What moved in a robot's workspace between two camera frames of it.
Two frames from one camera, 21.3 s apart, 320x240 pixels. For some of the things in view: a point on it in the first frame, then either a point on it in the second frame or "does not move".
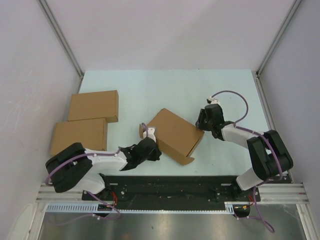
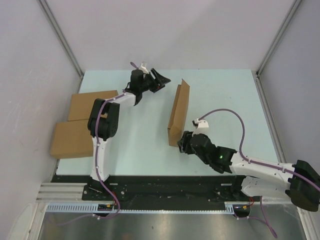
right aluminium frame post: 291,11 does not move
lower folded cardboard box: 92,134 does not move
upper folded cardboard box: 94,105 does not move
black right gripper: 199,123 → 182,143
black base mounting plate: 131,188 does not move
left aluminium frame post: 61,35 does not move
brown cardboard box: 177,138 → 179,115
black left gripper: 156,154 → 160,81
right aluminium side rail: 266,106 does not move
